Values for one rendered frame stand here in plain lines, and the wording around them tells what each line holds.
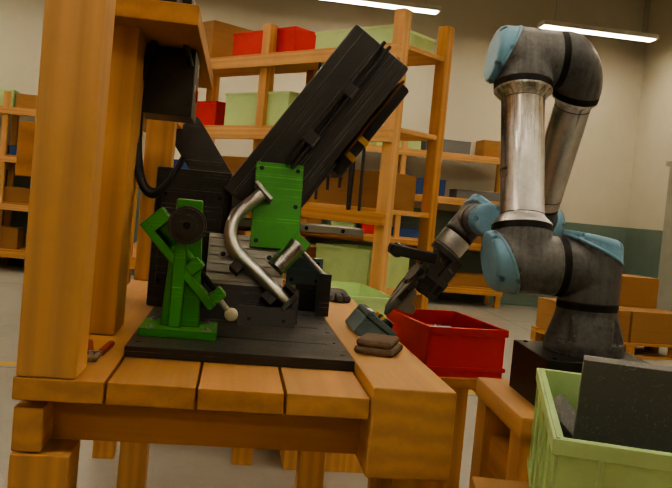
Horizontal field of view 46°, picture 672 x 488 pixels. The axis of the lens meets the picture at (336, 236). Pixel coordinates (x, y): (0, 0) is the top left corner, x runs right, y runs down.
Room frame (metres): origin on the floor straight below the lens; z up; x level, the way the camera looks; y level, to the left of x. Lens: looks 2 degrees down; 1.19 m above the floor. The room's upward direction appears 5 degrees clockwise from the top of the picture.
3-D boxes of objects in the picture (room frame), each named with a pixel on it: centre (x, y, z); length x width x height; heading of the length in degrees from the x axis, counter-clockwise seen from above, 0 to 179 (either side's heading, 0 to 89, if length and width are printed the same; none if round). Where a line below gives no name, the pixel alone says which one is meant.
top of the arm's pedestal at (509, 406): (1.52, -0.50, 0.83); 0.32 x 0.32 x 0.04; 4
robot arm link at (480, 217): (1.81, -0.35, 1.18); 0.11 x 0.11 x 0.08; 6
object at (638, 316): (7.81, -2.76, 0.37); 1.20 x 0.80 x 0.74; 106
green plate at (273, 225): (1.91, 0.15, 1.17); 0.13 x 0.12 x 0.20; 7
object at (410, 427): (2.01, -0.06, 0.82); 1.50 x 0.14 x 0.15; 7
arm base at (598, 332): (1.52, -0.50, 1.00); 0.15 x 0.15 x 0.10
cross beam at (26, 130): (1.93, 0.59, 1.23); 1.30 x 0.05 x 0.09; 7
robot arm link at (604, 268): (1.52, -0.49, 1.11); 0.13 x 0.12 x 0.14; 96
